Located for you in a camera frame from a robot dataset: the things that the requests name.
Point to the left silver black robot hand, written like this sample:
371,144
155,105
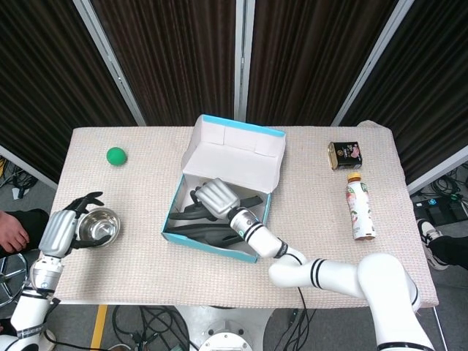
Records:
56,232

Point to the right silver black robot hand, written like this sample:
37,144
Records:
219,199

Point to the light blue cardboard shoe box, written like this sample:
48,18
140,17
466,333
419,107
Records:
234,161

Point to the stainless steel bowl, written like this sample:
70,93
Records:
100,226

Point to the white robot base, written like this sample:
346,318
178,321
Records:
234,329

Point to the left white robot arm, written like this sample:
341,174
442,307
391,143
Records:
33,303

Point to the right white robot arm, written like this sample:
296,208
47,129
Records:
329,278

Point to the bystander bare hand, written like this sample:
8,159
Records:
12,232

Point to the chrome stool base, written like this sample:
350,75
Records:
9,278

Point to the beige woven tablecloth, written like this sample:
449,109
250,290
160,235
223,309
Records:
139,270

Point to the green ball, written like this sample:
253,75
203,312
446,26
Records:
117,156

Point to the yellow floor tape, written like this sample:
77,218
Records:
98,327

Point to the black tin can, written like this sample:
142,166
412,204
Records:
347,155

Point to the peach drink bottle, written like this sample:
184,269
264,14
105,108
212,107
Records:
360,208

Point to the black and white sneaker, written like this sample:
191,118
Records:
429,241

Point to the bystander black trouser leg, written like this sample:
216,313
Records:
451,250

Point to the white partition post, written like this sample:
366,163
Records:
244,62
109,62
373,62

